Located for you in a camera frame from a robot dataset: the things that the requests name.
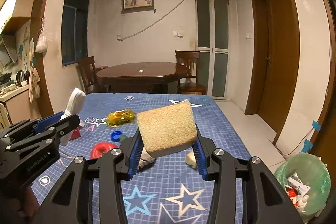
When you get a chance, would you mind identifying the red white cigarette box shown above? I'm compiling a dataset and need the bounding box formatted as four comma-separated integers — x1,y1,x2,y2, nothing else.
285,186,298,206

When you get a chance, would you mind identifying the white medicine box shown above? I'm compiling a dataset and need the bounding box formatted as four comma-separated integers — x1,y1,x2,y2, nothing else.
287,172,310,197

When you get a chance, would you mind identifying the green lined trash bin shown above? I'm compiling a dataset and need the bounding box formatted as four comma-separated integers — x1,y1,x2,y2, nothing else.
274,152,331,221

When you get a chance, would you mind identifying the red small triangular piece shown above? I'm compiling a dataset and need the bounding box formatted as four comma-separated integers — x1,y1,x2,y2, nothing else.
70,128,81,140

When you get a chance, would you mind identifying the small yellow sponge piece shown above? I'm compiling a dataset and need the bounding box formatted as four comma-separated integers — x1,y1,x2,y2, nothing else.
185,151,197,169

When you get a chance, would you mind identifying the blue bottle cap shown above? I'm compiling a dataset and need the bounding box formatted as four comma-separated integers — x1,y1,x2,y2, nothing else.
110,131,122,142

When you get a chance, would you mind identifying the yellow crumpled wrapper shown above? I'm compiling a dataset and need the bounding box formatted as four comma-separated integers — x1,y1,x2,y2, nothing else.
105,109,135,127

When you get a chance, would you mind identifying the black electric kettle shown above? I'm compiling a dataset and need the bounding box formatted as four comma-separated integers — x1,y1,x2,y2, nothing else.
16,70,26,87

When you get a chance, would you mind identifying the wooden chair right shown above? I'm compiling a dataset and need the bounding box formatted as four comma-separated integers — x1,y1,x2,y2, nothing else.
175,51,207,95

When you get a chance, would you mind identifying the wooden chair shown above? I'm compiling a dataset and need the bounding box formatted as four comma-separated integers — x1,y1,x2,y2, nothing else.
175,51,207,95
77,56,107,94

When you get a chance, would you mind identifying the wooden chair left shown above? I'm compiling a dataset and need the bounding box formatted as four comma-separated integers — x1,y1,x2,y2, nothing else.
77,56,107,94

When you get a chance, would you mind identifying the dark wooden dining table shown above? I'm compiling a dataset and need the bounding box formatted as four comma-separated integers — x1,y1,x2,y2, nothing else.
97,62,187,94

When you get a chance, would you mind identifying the hanging white plastic bag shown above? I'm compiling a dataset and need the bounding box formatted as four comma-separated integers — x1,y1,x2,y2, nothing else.
35,17,48,53

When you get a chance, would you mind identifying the dark window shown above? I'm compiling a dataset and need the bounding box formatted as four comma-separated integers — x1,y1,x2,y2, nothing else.
61,0,89,66

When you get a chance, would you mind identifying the white glass double door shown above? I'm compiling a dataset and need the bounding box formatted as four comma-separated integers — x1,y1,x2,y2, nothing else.
196,0,229,98

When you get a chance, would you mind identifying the red ring toy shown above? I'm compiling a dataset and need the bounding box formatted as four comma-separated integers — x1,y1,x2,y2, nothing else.
90,142,118,159

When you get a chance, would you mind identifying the white wall cable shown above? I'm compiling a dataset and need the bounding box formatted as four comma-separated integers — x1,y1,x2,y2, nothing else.
116,0,197,42

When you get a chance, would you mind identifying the wall light switch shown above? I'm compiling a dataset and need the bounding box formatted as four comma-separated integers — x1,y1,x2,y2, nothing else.
173,31,183,38

